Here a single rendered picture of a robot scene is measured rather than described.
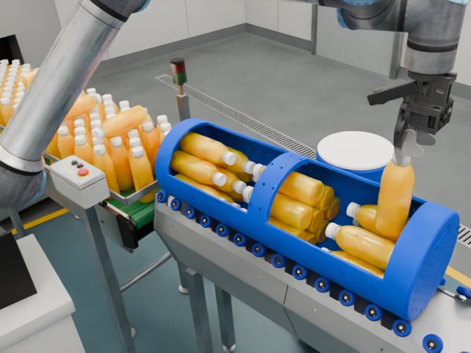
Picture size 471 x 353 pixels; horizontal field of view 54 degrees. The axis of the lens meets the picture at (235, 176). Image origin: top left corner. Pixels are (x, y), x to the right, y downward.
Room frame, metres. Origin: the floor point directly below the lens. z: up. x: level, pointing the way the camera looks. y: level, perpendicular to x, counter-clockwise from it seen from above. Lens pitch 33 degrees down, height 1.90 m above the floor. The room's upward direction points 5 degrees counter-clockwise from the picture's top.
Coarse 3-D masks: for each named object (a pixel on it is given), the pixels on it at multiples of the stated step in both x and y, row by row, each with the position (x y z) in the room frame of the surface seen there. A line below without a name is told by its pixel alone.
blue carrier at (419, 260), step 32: (192, 128) 1.35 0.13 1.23; (224, 128) 1.35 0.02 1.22; (160, 160) 1.30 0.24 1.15; (256, 160) 1.36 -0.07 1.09; (288, 160) 1.10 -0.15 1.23; (192, 192) 1.18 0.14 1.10; (256, 192) 1.03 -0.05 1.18; (352, 192) 1.10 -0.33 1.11; (256, 224) 1.00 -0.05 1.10; (352, 224) 1.07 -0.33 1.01; (416, 224) 0.79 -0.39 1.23; (448, 224) 0.81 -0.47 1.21; (288, 256) 0.94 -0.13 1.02; (320, 256) 0.85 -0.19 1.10; (416, 256) 0.73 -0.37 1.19; (448, 256) 0.85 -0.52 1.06; (352, 288) 0.79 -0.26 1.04; (384, 288) 0.73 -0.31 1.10; (416, 288) 0.71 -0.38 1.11
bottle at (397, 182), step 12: (396, 168) 0.85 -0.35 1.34; (408, 168) 0.85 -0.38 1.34; (384, 180) 0.86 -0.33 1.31; (396, 180) 0.84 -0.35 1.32; (408, 180) 0.84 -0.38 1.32; (384, 192) 0.85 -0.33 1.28; (396, 192) 0.84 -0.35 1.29; (408, 192) 0.84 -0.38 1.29; (384, 204) 0.85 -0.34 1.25; (396, 204) 0.83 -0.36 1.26; (408, 204) 0.84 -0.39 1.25; (384, 216) 0.85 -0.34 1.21; (396, 216) 0.83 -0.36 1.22; (384, 228) 0.84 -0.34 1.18; (396, 228) 0.83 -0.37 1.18
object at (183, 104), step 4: (180, 96) 1.94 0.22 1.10; (184, 96) 1.95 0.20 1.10; (180, 100) 1.94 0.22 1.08; (184, 100) 1.94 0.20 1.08; (188, 100) 1.96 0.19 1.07; (180, 104) 1.94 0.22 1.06; (184, 104) 1.94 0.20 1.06; (188, 104) 1.95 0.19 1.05; (180, 108) 1.95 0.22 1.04; (184, 108) 1.94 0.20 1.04; (188, 108) 1.95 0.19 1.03; (180, 112) 1.95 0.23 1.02; (184, 112) 1.94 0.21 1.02; (188, 112) 1.95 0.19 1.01; (180, 116) 1.95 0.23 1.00; (184, 116) 1.93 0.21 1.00; (188, 116) 1.95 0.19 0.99; (180, 120) 1.96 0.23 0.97
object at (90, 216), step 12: (84, 216) 1.36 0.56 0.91; (96, 216) 1.37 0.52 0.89; (96, 228) 1.36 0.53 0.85; (96, 240) 1.35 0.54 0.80; (96, 252) 1.35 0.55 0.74; (108, 264) 1.36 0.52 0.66; (108, 276) 1.36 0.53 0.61; (108, 288) 1.35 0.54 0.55; (120, 300) 1.37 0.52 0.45; (120, 312) 1.36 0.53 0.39; (120, 324) 1.35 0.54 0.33; (120, 336) 1.37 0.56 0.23; (132, 348) 1.36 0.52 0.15
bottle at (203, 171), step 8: (176, 152) 1.35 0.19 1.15; (184, 152) 1.35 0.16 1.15; (176, 160) 1.31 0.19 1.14; (184, 160) 1.30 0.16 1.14; (192, 160) 1.28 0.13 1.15; (200, 160) 1.28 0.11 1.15; (176, 168) 1.31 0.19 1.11; (184, 168) 1.28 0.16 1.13; (192, 168) 1.26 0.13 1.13; (200, 168) 1.24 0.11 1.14; (208, 168) 1.24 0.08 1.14; (216, 168) 1.25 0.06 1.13; (192, 176) 1.25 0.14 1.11; (200, 176) 1.23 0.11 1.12; (208, 176) 1.22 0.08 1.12; (208, 184) 1.23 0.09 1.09
